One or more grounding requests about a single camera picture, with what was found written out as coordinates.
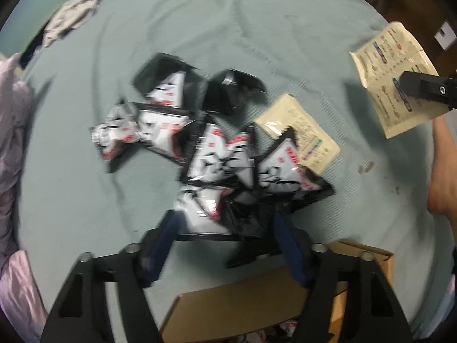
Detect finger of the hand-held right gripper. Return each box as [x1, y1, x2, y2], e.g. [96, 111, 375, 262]
[398, 71, 457, 109]

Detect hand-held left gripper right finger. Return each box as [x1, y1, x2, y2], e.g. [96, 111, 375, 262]
[274, 214, 420, 343]

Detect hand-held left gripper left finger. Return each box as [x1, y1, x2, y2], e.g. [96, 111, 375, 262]
[40, 212, 184, 343]

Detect beige printed sachet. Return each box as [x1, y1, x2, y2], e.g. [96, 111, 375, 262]
[350, 21, 440, 139]
[254, 93, 340, 176]

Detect black white snack packet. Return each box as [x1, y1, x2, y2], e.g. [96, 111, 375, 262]
[227, 200, 286, 268]
[173, 186, 243, 242]

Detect brown cardboard box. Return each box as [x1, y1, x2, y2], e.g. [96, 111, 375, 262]
[159, 239, 393, 343]

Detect pile of black white packets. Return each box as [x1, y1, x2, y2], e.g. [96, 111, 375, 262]
[89, 53, 336, 222]

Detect brown wooden chair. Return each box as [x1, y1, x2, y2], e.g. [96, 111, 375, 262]
[362, 0, 457, 79]

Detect person's right foot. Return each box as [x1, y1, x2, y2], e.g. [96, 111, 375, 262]
[426, 116, 457, 222]

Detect purple duvet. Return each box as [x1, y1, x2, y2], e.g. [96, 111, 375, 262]
[0, 52, 49, 340]

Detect grey crumpled cloth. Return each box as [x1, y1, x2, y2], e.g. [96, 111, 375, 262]
[43, 0, 118, 49]

